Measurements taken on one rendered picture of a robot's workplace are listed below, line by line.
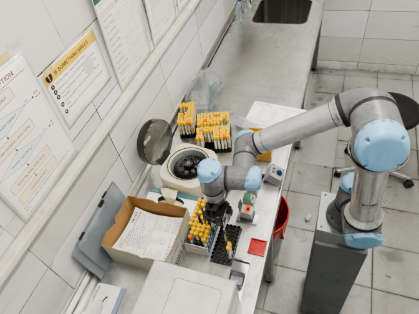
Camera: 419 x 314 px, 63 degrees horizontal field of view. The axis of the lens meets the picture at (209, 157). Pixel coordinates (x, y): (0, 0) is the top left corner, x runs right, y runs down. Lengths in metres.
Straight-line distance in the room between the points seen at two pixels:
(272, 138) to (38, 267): 0.87
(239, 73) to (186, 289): 1.52
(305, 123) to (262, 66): 1.32
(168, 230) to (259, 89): 1.06
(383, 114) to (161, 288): 0.78
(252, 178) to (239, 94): 1.14
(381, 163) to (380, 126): 0.09
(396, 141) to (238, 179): 0.42
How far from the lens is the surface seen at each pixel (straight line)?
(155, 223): 1.51
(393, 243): 2.59
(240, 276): 1.37
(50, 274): 1.37
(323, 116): 1.01
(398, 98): 2.51
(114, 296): 1.43
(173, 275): 1.12
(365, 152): 0.88
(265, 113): 1.93
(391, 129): 0.87
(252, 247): 1.46
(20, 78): 1.08
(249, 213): 1.45
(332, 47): 3.70
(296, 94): 2.08
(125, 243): 1.50
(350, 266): 1.62
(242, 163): 1.04
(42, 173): 1.19
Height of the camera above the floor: 2.18
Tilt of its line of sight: 48 degrees down
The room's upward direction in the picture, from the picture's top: 11 degrees counter-clockwise
